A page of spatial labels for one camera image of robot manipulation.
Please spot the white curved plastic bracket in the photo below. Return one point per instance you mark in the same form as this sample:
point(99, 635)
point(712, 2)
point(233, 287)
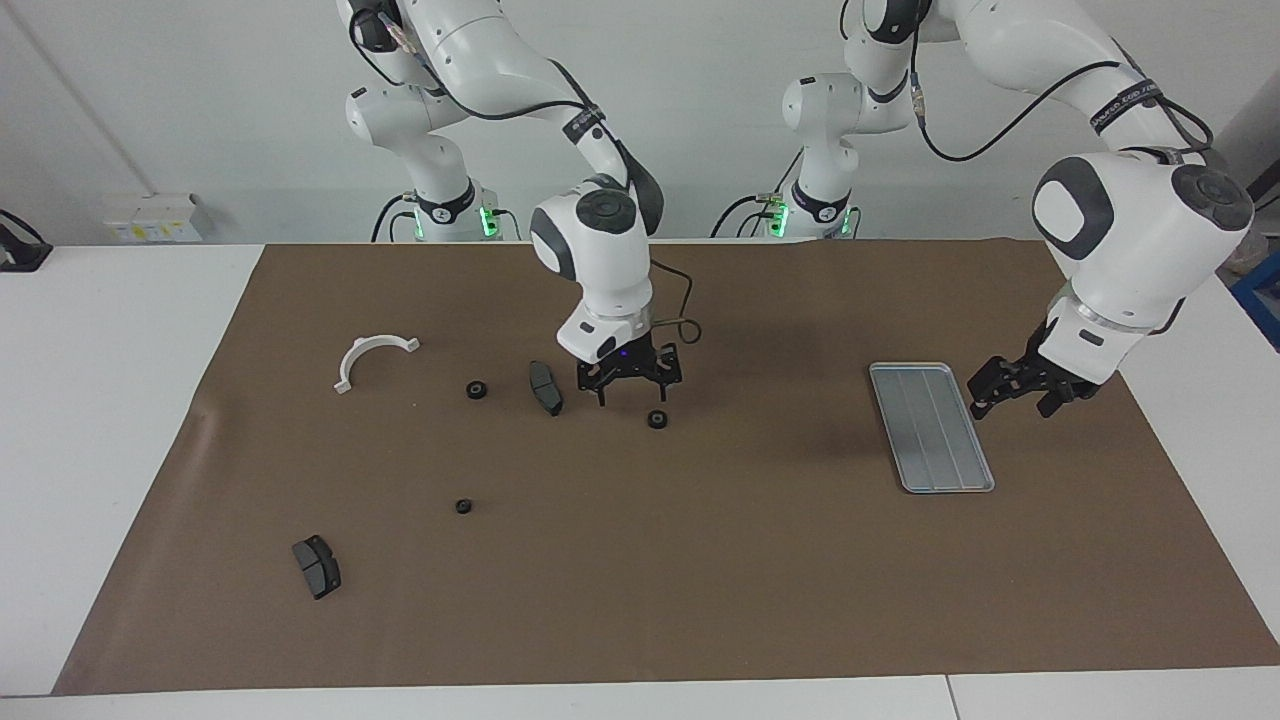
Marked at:
point(378, 343)

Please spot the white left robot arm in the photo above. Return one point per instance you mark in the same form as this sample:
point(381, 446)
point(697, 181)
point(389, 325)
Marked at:
point(1140, 240)

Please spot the white box with yellow label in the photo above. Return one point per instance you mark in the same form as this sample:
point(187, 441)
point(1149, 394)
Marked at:
point(150, 215)

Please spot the brown table mat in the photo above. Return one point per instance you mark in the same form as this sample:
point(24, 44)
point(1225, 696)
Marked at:
point(700, 560)

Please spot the small black stand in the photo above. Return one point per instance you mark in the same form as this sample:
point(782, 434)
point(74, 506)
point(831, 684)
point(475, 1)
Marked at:
point(20, 255)

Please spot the short grey brake pad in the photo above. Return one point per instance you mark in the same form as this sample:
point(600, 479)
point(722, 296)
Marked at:
point(317, 567)

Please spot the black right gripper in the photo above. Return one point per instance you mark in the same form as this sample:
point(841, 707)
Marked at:
point(630, 362)

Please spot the long grey brake pad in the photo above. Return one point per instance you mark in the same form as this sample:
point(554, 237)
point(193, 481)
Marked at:
point(545, 388)

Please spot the silver ribbed metal tray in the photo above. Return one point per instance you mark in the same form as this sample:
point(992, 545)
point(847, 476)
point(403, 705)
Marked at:
point(930, 430)

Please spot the black pole stand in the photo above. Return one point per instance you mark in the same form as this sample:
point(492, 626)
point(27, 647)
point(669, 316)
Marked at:
point(1270, 195)

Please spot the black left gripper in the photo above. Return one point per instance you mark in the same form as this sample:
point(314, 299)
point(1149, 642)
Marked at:
point(1042, 368)

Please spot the blue crate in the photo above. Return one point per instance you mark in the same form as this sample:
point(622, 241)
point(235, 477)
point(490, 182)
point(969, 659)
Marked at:
point(1262, 300)

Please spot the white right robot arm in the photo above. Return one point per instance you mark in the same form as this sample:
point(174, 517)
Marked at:
point(600, 250)

